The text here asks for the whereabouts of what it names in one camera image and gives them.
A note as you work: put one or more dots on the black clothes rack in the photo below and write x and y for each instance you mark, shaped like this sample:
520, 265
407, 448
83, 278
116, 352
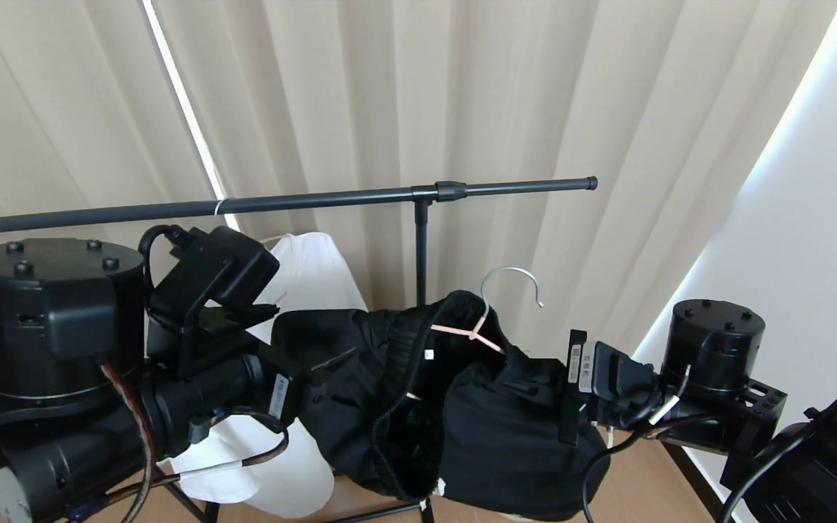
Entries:
317, 197

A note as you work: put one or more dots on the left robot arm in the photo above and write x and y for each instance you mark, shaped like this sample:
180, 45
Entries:
48, 305

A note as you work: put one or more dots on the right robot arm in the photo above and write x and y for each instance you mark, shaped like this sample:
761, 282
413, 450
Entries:
713, 341

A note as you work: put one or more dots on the black garment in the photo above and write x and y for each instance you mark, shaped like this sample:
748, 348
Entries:
520, 436

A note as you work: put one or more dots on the beige curtain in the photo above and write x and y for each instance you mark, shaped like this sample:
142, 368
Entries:
498, 87

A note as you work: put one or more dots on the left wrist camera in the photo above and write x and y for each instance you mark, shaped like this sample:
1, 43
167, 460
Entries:
215, 269

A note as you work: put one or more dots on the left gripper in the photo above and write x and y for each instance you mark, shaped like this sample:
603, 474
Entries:
229, 399

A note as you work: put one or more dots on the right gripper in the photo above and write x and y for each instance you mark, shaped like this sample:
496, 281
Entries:
607, 414

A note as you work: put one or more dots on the white printed sleeveless top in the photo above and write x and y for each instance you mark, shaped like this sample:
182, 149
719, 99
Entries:
317, 276

